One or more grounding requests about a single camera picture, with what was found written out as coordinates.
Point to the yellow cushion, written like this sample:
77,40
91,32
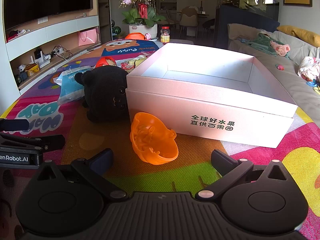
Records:
300,35

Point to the blue wet wipes packet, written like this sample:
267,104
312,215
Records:
72,85

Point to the beige pillow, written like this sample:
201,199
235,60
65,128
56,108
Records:
242,31

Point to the black television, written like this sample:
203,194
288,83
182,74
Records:
47,2

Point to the pink gift bag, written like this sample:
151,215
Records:
87,37

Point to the yellow toy truck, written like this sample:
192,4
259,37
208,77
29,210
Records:
32,69

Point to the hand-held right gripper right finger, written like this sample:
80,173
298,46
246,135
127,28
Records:
221,162

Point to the grey sofa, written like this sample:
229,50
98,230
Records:
280,80

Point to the pink garment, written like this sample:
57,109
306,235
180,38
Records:
281,48

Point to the black plush toy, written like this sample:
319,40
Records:
105,92

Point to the green towel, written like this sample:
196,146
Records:
261,43

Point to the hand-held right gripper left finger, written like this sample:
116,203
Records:
103,161

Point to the pink cardboard box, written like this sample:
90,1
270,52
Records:
212,100

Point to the pink orchid in white pot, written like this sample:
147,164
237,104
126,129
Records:
142,12

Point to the yellow soft toy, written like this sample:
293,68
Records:
137,62

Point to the watermelon ball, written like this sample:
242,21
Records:
116,30

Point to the blue plastic toy rings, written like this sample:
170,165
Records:
313,83

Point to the orange plastic pumpkin half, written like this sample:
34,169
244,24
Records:
152,140

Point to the white pink printed clothes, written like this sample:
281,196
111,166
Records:
310,67

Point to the red round toy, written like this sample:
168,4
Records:
105,62

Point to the colourful cartoon play mat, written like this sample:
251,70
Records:
80,142

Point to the red lid candy jar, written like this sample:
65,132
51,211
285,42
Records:
165,35

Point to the white wall cabinet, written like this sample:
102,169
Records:
60,30

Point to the orange pumpkin bucket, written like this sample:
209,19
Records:
136,36

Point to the pink white small toy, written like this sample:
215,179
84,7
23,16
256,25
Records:
151,37

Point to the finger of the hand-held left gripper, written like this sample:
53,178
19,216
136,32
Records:
50,141
15,125

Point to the beige dining chair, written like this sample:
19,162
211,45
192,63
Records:
188,17

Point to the dark blue cabinet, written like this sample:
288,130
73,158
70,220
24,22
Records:
240,27

